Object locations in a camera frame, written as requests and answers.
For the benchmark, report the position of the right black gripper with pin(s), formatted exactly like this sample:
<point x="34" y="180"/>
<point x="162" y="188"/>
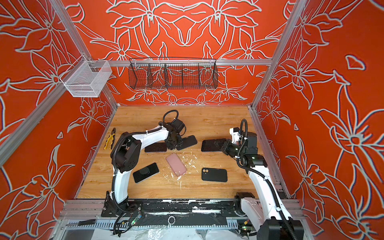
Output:
<point x="226" y="148"/>

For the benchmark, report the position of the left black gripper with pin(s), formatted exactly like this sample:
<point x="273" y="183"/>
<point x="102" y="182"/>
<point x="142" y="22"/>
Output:
<point x="172" y="146"/>

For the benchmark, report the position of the purple black phone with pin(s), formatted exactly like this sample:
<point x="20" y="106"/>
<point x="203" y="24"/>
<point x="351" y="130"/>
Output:
<point x="187" y="142"/>

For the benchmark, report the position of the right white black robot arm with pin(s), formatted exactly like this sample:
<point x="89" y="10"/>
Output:
<point x="268" y="215"/>

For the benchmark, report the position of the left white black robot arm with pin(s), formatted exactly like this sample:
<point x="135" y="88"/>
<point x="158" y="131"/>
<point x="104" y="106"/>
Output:
<point x="126" y="153"/>

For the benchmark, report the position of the red-edged black phone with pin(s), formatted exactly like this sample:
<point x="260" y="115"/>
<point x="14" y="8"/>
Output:
<point x="156" y="148"/>

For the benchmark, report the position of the pink phone case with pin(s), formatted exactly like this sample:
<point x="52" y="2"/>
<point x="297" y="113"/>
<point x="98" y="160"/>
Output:
<point x="176" y="164"/>

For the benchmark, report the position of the black phone case with holes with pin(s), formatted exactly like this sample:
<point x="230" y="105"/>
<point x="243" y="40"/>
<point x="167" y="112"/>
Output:
<point x="214" y="175"/>

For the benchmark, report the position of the black phone near left base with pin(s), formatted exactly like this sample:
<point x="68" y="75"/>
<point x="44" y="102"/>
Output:
<point x="145" y="173"/>

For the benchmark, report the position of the yellow black pliers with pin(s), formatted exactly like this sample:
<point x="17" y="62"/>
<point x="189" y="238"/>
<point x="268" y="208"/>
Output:
<point x="110" y="140"/>

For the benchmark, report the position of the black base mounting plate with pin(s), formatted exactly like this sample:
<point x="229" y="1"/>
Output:
<point x="222" y="207"/>

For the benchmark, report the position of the clear plastic bin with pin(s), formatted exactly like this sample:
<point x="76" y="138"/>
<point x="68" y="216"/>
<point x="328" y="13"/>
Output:
<point x="86" y="79"/>

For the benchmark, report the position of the black screwdriver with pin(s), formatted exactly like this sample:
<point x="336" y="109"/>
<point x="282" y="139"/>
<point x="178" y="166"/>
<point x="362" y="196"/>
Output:
<point x="82" y="223"/>

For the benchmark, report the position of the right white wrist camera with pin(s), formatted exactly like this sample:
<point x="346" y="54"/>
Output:
<point x="236" y="136"/>

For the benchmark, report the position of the black wire basket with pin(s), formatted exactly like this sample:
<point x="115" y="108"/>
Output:
<point x="173" y="74"/>

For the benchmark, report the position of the grey slotted cable duct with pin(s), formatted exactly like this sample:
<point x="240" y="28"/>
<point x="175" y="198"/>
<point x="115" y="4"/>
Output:
<point x="229" y="224"/>

